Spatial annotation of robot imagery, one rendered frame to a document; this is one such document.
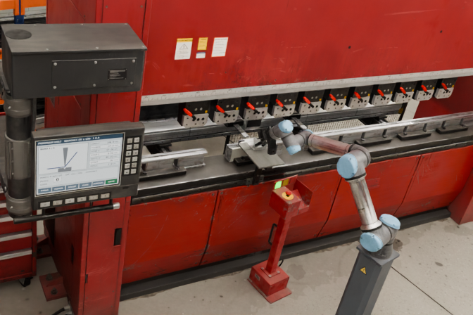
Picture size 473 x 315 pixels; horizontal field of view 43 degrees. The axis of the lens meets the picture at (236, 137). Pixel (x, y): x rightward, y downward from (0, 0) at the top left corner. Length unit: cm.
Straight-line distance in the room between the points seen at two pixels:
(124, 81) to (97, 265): 138
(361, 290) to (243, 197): 89
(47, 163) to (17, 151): 15
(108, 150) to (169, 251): 140
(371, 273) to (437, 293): 124
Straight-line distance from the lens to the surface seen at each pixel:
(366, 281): 356
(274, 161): 356
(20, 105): 244
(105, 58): 233
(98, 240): 335
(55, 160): 248
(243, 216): 388
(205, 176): 353
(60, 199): 260
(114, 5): 265
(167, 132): 370
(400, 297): 451
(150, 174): 342
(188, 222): 368
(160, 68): 312
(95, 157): 252
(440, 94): 457
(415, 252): 496
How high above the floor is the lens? 290
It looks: 31 degrees down
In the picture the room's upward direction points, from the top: 12 degrees clockwise
